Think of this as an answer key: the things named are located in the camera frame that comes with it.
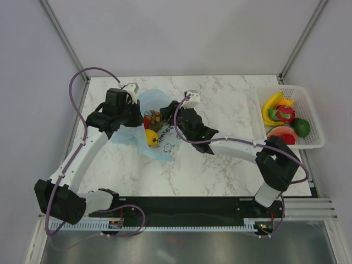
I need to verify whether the small red fake fruit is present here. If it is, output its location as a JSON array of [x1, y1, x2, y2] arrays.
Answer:
[[280, 134, 296, 145]]

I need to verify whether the aluminium frame rail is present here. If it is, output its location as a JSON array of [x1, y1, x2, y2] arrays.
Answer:
[[37, 196, 339, 221]]

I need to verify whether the right aluminium corner post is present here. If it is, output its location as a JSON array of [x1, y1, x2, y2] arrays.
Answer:
[[277, 0, 329, 85]]

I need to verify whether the left aluminium corner post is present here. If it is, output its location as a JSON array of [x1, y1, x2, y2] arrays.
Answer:
[[38, 0, 84, 70]]

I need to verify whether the green fake mango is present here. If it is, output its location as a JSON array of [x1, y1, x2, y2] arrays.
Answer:
[[290, 118, 311, 138]]

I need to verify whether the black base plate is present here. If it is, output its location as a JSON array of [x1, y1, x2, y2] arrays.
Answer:
[[87, 195, 285, 228]]

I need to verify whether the red fake apple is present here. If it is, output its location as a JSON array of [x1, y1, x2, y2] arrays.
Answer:
[[144, 115, 151, 129]]

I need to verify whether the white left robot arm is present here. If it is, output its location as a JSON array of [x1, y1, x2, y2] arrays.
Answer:
[[34, 83, 144, 224]]

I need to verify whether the white plastic fruit basket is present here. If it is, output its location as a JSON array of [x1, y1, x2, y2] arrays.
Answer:
[[256, 85, 325, 150]]

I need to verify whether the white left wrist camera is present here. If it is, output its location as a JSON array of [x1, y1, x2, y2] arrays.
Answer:
[[118, 82, 139, 105]]

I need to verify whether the brown fake longan bunch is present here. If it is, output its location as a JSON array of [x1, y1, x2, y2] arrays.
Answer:
[[144, 110, 163, 131]]

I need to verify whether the aluminium corner post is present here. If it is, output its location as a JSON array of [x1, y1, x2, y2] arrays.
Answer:
[[38, 0, 84, 70], [277, 0, 329, 85]]

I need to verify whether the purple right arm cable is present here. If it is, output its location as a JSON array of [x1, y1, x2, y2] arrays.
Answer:
[[173, 93, 310, 239]]

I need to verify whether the light blue plastic bag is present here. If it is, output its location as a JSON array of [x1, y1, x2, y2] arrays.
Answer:
[[111, 89, 180, 161]]

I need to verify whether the red fake dragon fruit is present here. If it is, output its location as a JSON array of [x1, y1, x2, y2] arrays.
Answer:
[[268, 105, 295, 123]]

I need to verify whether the yellow fake banana bunch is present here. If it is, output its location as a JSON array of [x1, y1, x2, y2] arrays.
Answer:
[[261, 92, 284, 127]]

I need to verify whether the white slotted cable duct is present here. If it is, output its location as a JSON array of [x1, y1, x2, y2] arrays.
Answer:
[[60, 218, 257, 232]]

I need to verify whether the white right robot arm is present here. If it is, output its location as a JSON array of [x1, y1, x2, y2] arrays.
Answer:
[[160, 101, 302, 217]]

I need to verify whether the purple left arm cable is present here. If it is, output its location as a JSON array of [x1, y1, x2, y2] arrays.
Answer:
[[45, 67, 146, 238]]

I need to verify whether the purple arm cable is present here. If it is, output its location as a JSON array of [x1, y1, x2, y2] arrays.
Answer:
[[45, 67, 146, 238], [173, 93, 310, 239]]

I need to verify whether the fake watermelon slice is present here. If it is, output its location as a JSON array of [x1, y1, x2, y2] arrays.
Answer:
[[267, 126, 298, 141]]

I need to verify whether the orange fake peach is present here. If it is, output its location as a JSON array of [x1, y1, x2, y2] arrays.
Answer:
[[278, 98, 294, 107]]

